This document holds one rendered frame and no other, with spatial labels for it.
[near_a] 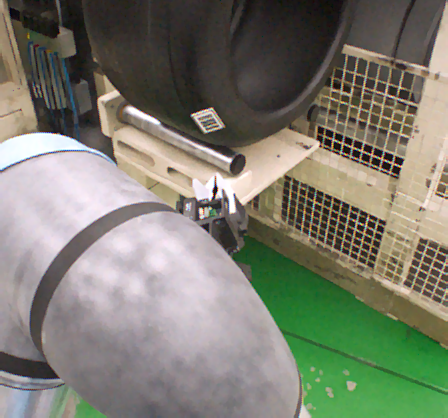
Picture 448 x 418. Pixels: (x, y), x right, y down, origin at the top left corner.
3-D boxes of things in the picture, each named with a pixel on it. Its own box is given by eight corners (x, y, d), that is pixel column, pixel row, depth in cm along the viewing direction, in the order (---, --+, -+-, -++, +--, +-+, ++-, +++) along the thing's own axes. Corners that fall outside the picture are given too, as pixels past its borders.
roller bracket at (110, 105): (102, 135, 118) (95, 98, 112) (212, 80, 142) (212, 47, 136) (111, 140, 117) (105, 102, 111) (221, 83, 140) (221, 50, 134)
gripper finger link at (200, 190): (205, 156, 76) (204, 199, 70) (218, 182, 80) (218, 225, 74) (186, 161, 77) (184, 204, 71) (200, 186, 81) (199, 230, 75)
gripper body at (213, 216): (226, 184, 68) (227, 254, 59) (245, 223, 74) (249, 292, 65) (174, 197, 70) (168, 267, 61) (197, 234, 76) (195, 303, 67)
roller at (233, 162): (117, 104, 115) (132, 99, 118) (118, 122, 117) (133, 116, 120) (233, 159, 97) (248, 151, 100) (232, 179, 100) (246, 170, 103)
